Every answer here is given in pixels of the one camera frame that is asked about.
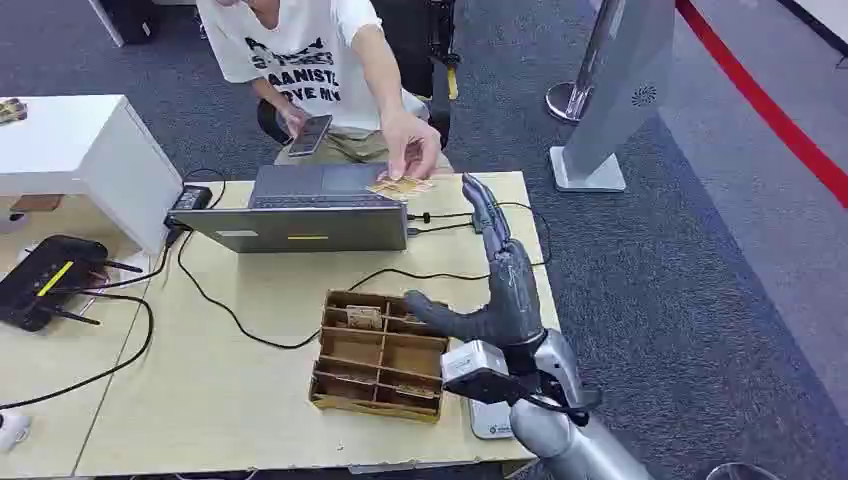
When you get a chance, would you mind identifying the person's right hand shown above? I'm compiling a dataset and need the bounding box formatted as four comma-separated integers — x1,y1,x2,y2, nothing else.
276,102,314,142

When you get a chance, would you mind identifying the wooden compartment card box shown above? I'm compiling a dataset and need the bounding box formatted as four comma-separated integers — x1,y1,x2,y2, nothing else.
308,289,452,425

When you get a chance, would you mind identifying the black router with yellow stripe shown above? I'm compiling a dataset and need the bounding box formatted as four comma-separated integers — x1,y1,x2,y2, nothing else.
0,234,144,333

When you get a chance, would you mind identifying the thick black router cable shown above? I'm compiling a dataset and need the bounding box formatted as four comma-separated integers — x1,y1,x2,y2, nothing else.
0,290,156,412

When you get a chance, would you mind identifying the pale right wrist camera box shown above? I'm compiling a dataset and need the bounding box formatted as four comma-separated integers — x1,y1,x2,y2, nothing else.
441,340,531,407

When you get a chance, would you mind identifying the white cabinet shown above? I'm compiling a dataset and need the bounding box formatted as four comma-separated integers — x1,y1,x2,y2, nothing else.
0,93,185,258

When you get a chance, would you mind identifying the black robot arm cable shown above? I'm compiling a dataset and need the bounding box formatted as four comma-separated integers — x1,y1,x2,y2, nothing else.
516,370,604,429

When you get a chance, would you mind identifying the black adapter power cable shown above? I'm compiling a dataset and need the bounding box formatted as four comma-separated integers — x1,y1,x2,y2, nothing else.
49,168,228,296

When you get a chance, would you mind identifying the red floor tape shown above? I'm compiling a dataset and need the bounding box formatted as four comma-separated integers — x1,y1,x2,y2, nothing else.
674,0,848,211

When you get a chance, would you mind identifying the grey laptop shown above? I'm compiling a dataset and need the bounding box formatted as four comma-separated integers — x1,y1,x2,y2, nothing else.
168,162,411,255

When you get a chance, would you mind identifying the person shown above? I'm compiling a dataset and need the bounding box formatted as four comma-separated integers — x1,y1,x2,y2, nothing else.
195,0,456,176

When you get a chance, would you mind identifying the long black desk cable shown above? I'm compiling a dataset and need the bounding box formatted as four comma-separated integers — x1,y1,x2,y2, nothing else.
173,200,553,352

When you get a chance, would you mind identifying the dark smartphone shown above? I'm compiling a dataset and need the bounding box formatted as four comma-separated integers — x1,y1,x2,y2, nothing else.
287,114,335,159

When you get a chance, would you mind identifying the small item on cabinet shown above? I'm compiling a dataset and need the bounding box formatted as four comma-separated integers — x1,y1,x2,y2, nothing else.
0,97,29,126

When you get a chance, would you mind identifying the brown flat block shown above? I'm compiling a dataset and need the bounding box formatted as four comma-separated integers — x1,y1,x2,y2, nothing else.
9,193,65,215

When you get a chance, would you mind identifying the short black laptop cable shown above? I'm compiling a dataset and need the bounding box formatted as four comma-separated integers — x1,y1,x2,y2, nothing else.
406,221,476,238
406,211,476,225

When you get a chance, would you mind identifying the clear glass rim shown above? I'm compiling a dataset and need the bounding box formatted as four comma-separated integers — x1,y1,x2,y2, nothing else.
704,461,784,480

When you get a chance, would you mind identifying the person's left hand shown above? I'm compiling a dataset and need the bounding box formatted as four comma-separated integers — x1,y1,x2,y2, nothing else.
380,111,443,181

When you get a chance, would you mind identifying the chrome stanchion post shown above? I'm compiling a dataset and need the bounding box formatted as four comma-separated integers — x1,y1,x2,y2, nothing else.
544,0,627,125

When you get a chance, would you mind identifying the white rounded object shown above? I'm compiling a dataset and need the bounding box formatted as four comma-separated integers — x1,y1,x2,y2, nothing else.
0,409,33,456

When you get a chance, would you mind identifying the grey kiosk stand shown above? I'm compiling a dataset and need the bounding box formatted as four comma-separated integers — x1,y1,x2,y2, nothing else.
549,0,678,194

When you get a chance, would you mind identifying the black laptop power adapter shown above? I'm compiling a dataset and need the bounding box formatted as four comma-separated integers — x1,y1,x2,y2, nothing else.
170,184,214,214

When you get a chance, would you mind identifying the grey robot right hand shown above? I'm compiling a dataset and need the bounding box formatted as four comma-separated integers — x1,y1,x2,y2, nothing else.
404,172,547,348

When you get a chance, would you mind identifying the black case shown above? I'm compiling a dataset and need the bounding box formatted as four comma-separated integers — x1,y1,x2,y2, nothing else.
97,0,162,47

